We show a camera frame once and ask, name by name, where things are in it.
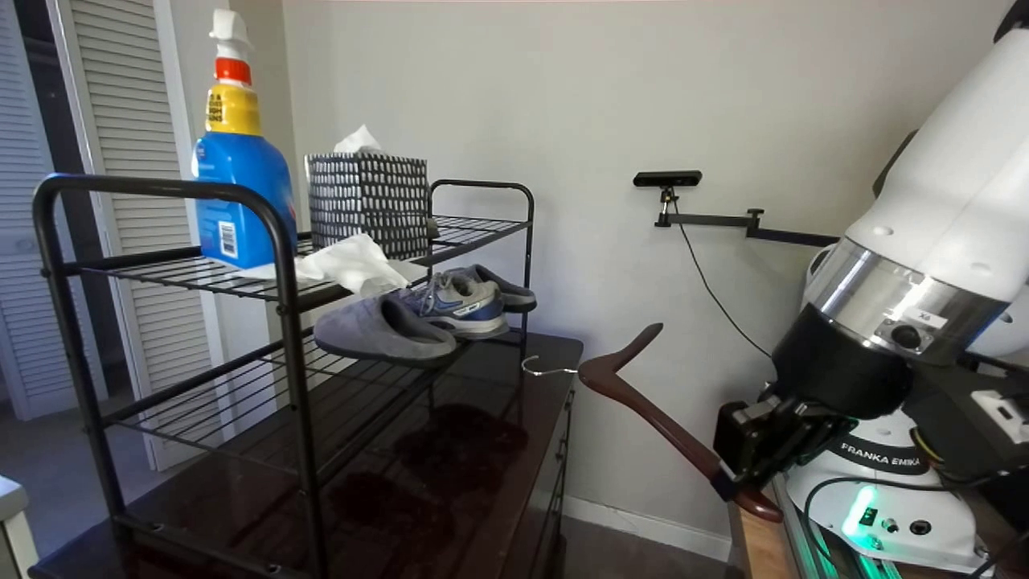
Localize dark wooden dresser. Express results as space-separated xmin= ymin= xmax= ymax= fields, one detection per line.
xmin=28 ymin=331 xmax=590 ymax=579

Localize blue yellow spray bottle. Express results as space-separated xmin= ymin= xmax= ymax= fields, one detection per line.
xmin=191 ymin=6 xmax=298 ymax=271

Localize white louvered closet door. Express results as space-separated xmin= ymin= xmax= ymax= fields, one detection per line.
xmin=45 ymin=0 xmax=235 ymax=477

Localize patterned tissue box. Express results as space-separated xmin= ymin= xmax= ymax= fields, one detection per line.
xmin=307 ymin=125 xmax=433 ymax=265

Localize white crumpled cloth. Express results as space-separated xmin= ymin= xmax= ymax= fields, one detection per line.
xmin=238 ymin=228 xmax=411 ymax=303

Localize dark grey shoe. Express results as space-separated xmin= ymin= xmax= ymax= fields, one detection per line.
xmin=465 ymin=261 xmax=540 ymax=314

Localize black stereo camera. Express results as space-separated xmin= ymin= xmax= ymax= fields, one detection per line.
xmin=629 ymin=167 xmax=708 ymax=192

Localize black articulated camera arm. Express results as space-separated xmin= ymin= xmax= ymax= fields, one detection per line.
xmin=654 ymin=186 xmax=845 ymax=250

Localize white furniture corner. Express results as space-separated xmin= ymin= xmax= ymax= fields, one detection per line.
xmin=0 ymin=477 xmax=41 ymax=579

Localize thin black camera cable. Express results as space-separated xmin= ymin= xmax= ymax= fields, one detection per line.
xmin=672 ymin=217 xmax=781 ymax=363

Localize grey slipper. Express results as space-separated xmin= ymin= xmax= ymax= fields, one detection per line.
xmin=311 ymin=294 xmax=464 ymax=365

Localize white door with knob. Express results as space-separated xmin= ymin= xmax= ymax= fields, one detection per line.
xmin=0 ymin=0 xmax=77 ymax=423

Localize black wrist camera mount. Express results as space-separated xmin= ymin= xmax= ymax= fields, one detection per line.
xmin=905 ymin=356 xmax=1029 ymax=487

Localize brown wooden clothes hanger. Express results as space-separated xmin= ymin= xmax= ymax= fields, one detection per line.
xmin=522 ymin=319 xmax=786 ymax=524

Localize black metal shoe rack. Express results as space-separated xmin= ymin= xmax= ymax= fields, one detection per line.
xmin=28 ymin=172 xmax=540 ymax=579

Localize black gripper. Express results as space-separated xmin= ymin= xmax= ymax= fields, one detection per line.
xmin=714 ymin=389 xmax=862 ymax=499

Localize wooden table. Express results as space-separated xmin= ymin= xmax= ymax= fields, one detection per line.
xmin=727 ymin=499 xmax=802 ymax=579

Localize grey blue sneaker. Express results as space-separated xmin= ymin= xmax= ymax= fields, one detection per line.
xmin=411 ymin=266 xmax=515 ymax=344

